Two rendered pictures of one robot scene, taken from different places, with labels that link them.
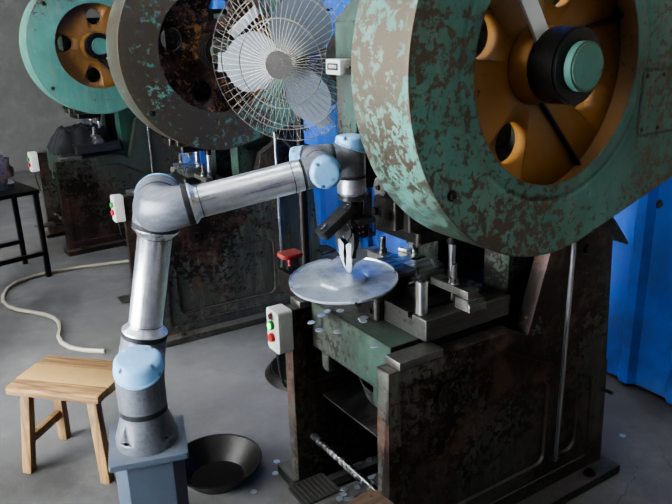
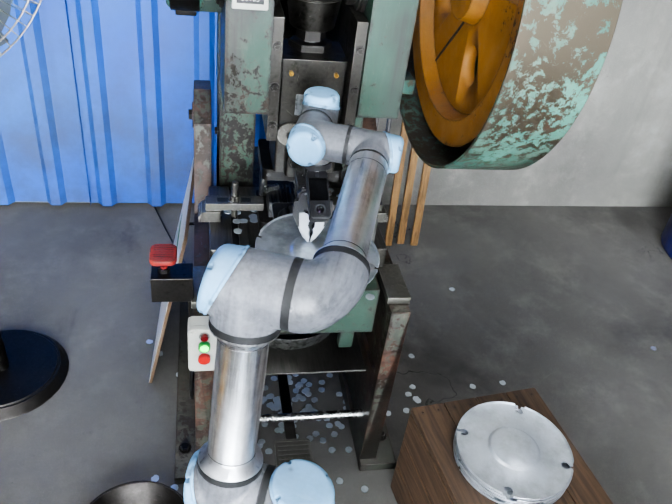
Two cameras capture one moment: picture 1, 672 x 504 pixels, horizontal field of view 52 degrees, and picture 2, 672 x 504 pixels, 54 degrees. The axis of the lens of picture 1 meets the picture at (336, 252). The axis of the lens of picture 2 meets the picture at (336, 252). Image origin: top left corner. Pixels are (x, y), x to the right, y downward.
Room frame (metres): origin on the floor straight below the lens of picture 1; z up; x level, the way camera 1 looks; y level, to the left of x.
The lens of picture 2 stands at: (1.28, 1.15, 1.70)
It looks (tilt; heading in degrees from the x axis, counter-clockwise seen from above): 36 degrees down; 288
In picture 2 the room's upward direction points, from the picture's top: 8 degrees clockwise
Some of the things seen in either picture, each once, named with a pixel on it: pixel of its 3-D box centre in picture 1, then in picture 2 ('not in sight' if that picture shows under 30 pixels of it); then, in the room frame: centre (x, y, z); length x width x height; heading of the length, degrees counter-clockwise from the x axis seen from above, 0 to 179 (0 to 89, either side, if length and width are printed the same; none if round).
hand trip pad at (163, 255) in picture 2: (290, 263); (163, 264); (2.03, 0.14, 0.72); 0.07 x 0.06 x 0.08; 123
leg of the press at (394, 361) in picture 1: (514, 384); (367, 258); (1.72, -0.49, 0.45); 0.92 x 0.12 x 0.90; 123
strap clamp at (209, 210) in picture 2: (380, 251); (231, 199); (2.02, -0.14, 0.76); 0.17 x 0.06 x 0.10; 33
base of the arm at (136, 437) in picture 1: (145, 421); not in sight; (1.50, 0.48, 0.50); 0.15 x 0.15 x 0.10
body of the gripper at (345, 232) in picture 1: (354, 216); (313, 180); (1.76, -0.05, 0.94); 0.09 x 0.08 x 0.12; 122
